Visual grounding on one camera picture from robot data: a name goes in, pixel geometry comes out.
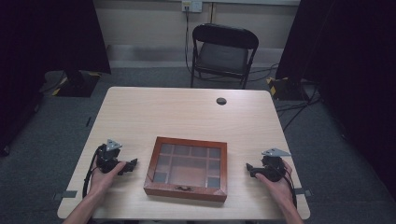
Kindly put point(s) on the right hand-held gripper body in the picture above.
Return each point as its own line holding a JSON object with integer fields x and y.
{"x": 272, "y": 165}

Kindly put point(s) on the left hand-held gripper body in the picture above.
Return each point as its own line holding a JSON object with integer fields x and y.
{"x": 107, "y": 156}

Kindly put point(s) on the wooden box with glass lid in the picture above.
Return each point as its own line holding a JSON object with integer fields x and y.
{"x": 187, "y": 169}

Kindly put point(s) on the person's left hand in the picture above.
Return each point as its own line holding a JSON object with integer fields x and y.
{"x": 104, "y": 178}

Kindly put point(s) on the person's right hand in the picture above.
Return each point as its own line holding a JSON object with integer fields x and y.
{"x": 278, "y": 186}

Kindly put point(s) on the grey tape strip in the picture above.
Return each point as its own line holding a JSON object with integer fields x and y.
{"x": 64, "y": 195}
{"x": 304, "y": 192}

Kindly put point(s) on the black stand base striped tape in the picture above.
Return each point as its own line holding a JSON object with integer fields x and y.
{"x": 285, "y": 88}
{"x": 73, "y": 83}

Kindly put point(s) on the black folding chair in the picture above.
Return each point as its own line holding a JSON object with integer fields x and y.
{"x": 223, "y": 54}

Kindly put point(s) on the wall power socket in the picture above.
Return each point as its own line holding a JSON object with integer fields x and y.
{"x": 192, "y": 6}

